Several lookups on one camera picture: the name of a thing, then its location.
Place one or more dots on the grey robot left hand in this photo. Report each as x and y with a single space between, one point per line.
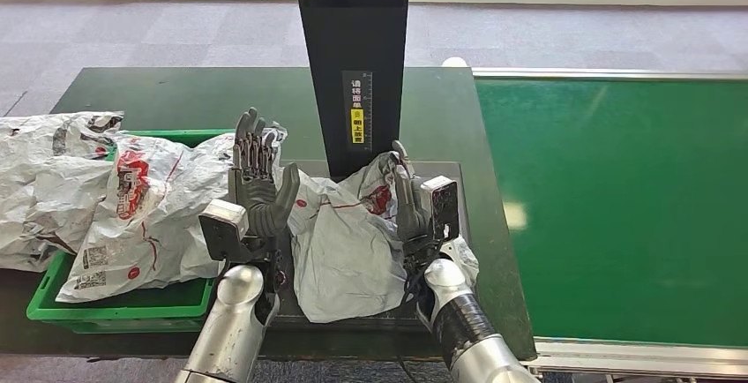
260 199

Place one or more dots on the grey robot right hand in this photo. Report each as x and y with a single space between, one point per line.
409 211

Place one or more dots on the white parcel red line print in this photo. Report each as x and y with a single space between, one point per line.
345 252

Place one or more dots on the black inbound scanner machine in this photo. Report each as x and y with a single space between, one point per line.
350 35

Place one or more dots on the grey parcel bag black print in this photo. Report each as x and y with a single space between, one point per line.
41 193

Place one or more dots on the dark green table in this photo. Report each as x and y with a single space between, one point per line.
175 97

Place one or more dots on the white round roller end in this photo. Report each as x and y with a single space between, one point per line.
454 63

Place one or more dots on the green plastic crate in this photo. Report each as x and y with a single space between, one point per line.
128 310

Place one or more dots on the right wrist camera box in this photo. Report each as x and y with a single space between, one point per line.
441 208

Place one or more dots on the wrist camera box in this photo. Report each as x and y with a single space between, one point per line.
441 208
222 231

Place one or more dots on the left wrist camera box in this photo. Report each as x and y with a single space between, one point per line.
222 231

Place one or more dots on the silver conveyor frame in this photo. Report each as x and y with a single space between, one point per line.
643 360

